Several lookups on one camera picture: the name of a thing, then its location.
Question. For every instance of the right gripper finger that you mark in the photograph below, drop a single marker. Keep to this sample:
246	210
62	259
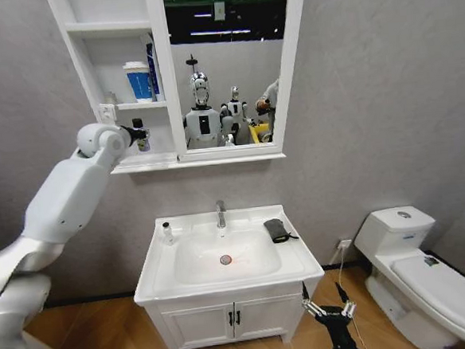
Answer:
310	303
344	299

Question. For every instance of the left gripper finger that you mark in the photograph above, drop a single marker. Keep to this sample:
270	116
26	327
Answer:
142	133

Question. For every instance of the black-capped shampoo bottle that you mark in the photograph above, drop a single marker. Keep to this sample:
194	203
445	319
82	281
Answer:
142	145

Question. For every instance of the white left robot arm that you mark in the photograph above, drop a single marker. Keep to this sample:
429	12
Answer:
63	202

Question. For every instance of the grey folded towel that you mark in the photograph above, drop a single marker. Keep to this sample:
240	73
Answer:
277	228

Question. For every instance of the small clear facial cleanser bottle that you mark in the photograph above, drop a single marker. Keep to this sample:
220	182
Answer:
167	235

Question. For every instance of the white vanity cabinet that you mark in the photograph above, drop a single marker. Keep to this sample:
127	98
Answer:
203	324

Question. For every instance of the cabinet mirror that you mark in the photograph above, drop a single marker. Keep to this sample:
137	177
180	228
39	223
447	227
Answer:
228	63

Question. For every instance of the white ceramic washbasin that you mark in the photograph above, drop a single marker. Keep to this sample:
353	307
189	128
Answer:
192	281

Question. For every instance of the small pale shelf item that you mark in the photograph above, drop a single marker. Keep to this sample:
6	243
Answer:
110	97

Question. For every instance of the blue and white cup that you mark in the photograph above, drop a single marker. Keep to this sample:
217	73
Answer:
138	83

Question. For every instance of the blue standing tube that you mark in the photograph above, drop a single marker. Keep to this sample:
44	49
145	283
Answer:
153	68

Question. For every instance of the white toilet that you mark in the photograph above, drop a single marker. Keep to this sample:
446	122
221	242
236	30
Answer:
397	247

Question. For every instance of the small black item on lid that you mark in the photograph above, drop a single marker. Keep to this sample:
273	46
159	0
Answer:
431	261

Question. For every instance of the round basin drain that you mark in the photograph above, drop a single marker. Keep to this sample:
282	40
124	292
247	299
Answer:
225	259

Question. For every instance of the chrome toilet flush button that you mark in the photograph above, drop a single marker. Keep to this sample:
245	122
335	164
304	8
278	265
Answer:
403	213

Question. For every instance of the white toilet seat lid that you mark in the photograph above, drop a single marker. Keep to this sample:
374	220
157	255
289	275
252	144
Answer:
448	291

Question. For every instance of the chrome faucet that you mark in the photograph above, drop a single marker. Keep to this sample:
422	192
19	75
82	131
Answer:
220	215

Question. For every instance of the white wall socket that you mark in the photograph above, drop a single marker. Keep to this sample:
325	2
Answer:
107	113

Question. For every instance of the low white wall outlet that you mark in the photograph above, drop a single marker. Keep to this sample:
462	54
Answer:
344	243

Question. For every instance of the white mirror wall cabinet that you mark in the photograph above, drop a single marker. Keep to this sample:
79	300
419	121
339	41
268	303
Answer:
88	53

